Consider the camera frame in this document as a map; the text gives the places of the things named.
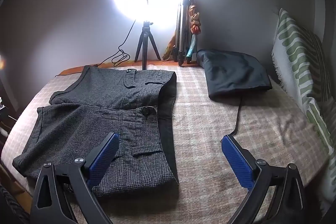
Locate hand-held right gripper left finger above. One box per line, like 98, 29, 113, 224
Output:
30, 132, 120, 224

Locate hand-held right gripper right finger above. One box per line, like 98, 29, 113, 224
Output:
221, 134, 307, 224

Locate grey houndstooth short pants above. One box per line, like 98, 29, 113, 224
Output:
12, 65, 179, 197

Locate beige checked blanket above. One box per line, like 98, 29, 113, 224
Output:
1, 63, 330, 224

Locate black fabric bag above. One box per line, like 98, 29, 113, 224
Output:
196, 49, 273, 100

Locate green patterned white cushion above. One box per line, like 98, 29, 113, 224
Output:
271, 8, 336, 210

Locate small black tripod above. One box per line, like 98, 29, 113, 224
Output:
134, 20, 161, 71

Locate folded silver tripod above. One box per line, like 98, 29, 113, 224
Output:
173, 0, 193, 66

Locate black bag strap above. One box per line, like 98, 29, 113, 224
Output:
229, 98, 243, 136

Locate black power cable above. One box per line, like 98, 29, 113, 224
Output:
55, 19, 137, 77

